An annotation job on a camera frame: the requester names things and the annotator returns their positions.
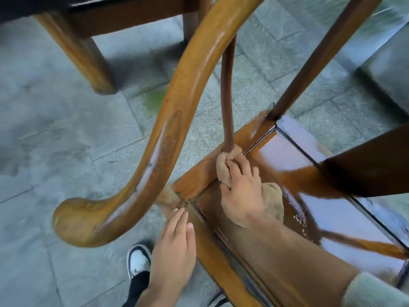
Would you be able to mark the person's right hand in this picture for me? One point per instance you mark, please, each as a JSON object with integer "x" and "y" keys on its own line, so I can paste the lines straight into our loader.
{"x": 244, "y": 196}

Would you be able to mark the person's left hand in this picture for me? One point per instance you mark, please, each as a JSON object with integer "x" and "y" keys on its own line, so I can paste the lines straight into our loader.
{"x": 174, "y": 255}

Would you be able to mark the person's left thumb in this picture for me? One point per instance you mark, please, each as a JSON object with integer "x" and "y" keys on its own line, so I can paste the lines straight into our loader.
{"x": 191, "y": 238}

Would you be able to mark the person's left middle finger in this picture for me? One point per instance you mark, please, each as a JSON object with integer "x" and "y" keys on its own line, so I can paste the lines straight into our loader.
{"x": 172, "y": 222}

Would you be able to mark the person's right middle finger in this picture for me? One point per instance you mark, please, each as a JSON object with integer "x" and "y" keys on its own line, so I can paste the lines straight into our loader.
{"x": 245, "y": 166}

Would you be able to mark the person's right thumb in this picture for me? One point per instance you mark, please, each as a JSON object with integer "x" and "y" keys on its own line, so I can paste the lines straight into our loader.
{"x": 225, "y": 189}

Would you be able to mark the tan cleaning cloth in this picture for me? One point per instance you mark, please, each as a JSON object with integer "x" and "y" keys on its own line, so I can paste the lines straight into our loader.
{"x": 273, "y": 201}

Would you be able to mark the person's left forearm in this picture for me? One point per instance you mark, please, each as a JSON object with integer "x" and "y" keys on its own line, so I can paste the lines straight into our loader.
{"x": 156, "y": 297}

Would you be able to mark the person's right forearm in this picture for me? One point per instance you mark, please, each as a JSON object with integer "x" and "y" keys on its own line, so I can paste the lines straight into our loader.
{"x": 297, "y": 265}

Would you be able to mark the black and white sneaker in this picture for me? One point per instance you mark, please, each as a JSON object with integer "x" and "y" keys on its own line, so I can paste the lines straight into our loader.
{"x": 139, "y": 260}
{"x": 219, "y": 301}

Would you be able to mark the black trouser leg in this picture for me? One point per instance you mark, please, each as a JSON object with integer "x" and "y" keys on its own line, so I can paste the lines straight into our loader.
{"x": 137, "y": 289}

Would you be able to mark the glossy brown wooden armchair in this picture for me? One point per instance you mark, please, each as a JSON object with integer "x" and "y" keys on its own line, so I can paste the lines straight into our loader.
{"x": 179, "y": 102}

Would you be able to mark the pale green sleeve cuff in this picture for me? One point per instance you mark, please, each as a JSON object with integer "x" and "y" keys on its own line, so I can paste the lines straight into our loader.
{"x": 374, "y": 292}

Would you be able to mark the dark wooden table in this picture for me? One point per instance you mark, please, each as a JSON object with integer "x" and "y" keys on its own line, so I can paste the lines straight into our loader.
{"x": 80, "y": 47}

